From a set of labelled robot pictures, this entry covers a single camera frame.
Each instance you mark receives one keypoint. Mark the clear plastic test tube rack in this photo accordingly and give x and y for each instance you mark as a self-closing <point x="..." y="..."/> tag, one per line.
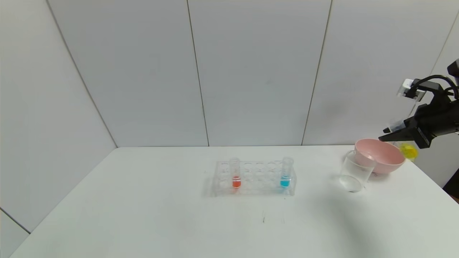
<point x="258" y="182"/>

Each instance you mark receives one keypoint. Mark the clear glass beaker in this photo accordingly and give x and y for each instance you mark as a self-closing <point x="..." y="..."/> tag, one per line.
<point x="353" y="175"/>

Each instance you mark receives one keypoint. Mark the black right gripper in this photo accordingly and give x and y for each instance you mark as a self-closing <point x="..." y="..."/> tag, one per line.
<point x="420" y="133"/>

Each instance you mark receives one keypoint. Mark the test tube with yellow pigment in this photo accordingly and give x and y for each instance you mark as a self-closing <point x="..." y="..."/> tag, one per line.
<point x="408" y="151"/>

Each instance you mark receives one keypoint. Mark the test tube with blue pigment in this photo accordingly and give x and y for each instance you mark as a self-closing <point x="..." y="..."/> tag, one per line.
<point x="284" y="183"/>

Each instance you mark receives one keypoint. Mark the test tube with red pigment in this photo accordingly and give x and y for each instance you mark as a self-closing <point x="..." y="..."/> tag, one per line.
<point x="236" y="183"/>

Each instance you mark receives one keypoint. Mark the pink bowl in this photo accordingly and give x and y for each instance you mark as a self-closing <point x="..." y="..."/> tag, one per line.
<point x="385" y="157"/>

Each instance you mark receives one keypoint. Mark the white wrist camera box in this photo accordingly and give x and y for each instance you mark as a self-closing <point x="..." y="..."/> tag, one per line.
<point x="408" y="86"/>

